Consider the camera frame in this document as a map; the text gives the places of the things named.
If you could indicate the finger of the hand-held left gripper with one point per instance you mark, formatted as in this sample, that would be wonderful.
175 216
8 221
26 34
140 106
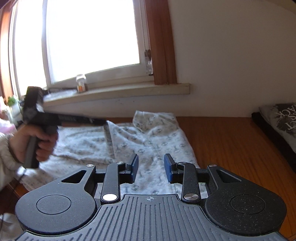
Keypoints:
83 121

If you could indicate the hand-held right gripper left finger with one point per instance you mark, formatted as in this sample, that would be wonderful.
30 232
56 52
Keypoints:
136 166

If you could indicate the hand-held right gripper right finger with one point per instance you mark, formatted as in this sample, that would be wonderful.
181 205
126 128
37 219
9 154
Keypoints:
167 169

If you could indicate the white checker-print garment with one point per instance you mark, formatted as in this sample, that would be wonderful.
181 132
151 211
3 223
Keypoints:
150 139

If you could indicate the person's left forearm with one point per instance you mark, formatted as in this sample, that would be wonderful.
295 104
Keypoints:
4 162

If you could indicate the black folded clothes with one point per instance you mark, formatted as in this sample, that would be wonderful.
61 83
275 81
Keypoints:
266 132

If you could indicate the person's left hand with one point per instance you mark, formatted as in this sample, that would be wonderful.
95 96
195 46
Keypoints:
19 143

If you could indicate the small green plant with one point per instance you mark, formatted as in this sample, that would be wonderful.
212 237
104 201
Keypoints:
11 100

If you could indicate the white bottle orange label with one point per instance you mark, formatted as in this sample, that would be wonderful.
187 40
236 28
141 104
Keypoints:
81 84

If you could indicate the cream stone window sill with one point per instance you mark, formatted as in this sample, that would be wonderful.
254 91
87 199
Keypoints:
127 92

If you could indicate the white framed window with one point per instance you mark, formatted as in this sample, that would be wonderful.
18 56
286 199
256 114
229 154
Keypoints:
92 34

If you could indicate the person's torso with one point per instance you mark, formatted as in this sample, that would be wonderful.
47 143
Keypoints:
9 227

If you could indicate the grey printed t-shirt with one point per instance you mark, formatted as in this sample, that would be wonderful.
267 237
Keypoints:
282 120

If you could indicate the wooden window frame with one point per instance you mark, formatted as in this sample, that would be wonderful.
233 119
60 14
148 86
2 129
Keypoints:
161 46

